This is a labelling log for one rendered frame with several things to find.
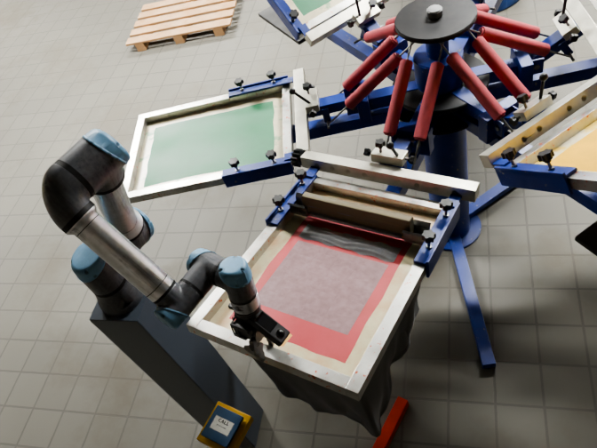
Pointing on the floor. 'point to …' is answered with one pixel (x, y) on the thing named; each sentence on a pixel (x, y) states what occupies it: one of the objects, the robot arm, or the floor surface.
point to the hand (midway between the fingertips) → (268, 353)
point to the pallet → (180, 20)
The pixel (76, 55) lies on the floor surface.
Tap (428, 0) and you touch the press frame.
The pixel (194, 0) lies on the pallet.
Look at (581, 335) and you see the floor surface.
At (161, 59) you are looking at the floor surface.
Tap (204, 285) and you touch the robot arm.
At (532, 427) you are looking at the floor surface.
